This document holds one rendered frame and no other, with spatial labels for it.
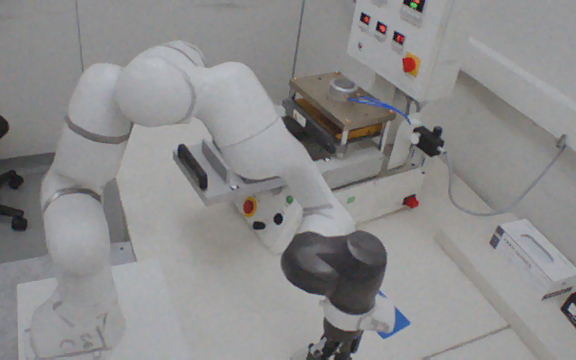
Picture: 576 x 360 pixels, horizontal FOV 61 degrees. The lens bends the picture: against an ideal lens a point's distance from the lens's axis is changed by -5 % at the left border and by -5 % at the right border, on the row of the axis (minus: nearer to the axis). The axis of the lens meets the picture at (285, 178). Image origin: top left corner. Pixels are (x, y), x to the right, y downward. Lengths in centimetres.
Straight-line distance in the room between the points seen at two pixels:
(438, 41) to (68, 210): 94
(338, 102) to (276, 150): 64
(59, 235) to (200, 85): 35
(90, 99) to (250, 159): 26
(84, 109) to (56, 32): 187
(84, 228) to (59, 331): 31
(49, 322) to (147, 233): 43
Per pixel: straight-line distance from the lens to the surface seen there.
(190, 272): 134
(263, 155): 77
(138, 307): 125
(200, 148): 139
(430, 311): 139
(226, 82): 75
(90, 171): 87
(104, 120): 82
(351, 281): 85
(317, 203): 93
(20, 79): 278
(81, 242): 88
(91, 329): 112
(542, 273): 148
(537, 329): 143
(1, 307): 135
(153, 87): 71
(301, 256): 86
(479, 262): 152
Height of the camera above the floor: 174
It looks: 36 degrees down
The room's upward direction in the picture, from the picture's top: 9 degrees clockwise
